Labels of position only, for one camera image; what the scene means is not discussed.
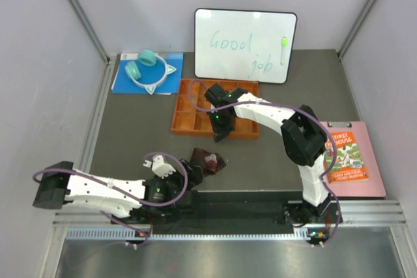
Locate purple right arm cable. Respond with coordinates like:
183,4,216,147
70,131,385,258
188,79,343,248

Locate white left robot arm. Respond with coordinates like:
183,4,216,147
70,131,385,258
33,154,203,224

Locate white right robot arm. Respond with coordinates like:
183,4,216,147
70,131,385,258
204,83,330,223

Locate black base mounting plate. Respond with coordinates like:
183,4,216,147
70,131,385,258
121,191,338,234

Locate green whiteboard marker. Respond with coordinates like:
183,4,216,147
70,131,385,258
280,36,287,65

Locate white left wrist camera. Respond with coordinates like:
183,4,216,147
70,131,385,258
143,154,176,179

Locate orange wooden compartment tray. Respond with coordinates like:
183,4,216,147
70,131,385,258
171,79,259,137

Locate orange treehouse book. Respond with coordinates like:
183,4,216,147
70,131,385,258
324,132,369,183

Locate blue folder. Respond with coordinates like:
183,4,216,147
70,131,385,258
111,50,184,95

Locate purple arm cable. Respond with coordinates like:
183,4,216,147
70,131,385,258
188,79,343,248
32,151,190,248

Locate grey slotted cable duct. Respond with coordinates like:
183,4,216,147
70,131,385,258
66,227,313,241

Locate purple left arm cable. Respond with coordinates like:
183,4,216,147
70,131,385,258
32,151,190,248

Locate pink clipboard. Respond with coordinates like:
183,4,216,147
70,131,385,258
323,121,386,198

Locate white dry-erase board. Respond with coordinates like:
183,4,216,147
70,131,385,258
194,8,298,84

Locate teal cat-ear headphones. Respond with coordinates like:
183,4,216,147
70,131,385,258
124,50,177,95

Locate red patterned necktie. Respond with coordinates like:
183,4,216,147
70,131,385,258
180,148,226,185

